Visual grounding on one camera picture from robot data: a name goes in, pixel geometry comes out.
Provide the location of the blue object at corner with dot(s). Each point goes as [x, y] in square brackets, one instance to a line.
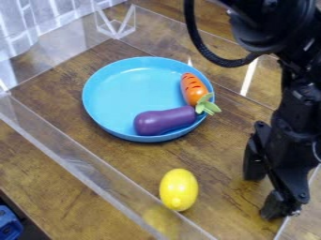
[11, 227]

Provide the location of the yellow toy lemon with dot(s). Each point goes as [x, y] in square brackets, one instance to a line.
[178, 189]

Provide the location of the white checkered curtain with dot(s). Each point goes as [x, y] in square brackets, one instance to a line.
[27, 19]

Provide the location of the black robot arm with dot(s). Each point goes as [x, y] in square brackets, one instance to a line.
[283, 27]

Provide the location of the orange toy carrot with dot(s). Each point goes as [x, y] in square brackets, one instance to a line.
[196, 94]

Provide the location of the clear acrylic barrier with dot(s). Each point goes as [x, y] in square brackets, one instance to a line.
[88, 186]

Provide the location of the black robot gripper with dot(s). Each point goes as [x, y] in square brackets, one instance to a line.
[281, 152]

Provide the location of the purple toy eggplant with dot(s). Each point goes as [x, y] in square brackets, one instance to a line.
[156, 122]

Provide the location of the blue plastic plate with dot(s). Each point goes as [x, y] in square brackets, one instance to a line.
[135, 85]

